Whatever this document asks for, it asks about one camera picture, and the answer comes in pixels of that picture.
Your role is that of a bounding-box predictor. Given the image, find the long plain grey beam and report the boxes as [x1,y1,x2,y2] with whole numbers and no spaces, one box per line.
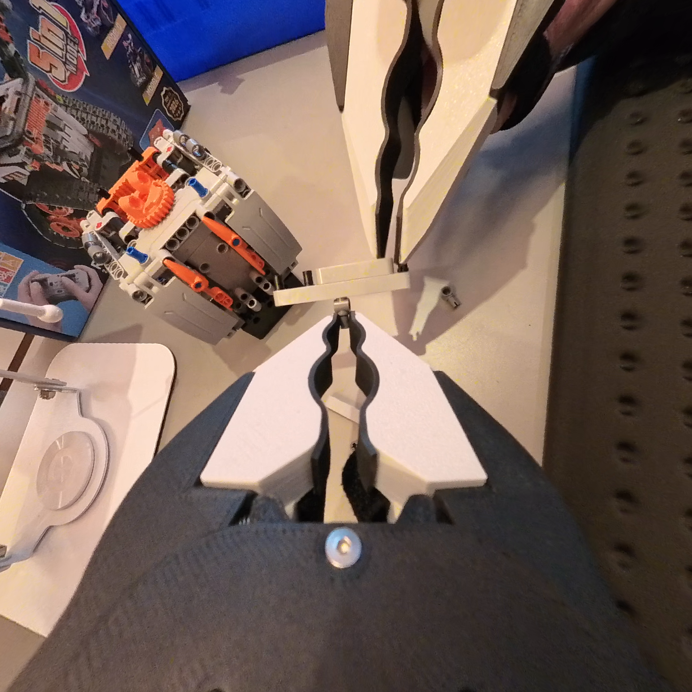
[323,396,362,424]

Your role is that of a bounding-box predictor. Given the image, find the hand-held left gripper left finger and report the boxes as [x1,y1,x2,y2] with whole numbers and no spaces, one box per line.
[199,318,333,522]

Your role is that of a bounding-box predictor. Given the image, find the person's right hand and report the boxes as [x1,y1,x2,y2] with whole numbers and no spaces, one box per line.
[542,0,595,72]

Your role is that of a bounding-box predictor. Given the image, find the grey orange toy model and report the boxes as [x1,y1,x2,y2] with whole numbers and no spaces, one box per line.
[79,128,305,347]

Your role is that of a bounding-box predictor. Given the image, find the dark toy kit box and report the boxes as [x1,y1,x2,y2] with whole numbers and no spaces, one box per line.
[0,0,191,271]

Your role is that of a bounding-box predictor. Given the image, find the black perforated mat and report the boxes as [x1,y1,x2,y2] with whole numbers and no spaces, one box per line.
[542,49,692,692]

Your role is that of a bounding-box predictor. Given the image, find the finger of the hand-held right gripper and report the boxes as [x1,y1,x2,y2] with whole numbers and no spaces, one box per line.
[341,0,415,258]
[395,0,521,267]

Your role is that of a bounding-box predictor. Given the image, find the short grey beam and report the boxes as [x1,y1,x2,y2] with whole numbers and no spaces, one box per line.
[315,259,396,285]

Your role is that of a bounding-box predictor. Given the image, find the blue picture box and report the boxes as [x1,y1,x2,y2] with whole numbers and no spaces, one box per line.
[0,242,107,341]

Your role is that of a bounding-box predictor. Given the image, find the long grey beam with pins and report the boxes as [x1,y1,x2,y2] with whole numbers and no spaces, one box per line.
[272,262,413,309]

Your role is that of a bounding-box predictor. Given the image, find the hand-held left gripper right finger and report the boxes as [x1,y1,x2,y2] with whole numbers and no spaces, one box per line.
[349,315,488,522]

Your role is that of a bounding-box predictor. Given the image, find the blue plastic bin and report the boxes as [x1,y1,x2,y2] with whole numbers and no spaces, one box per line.
[115,0,332,85]

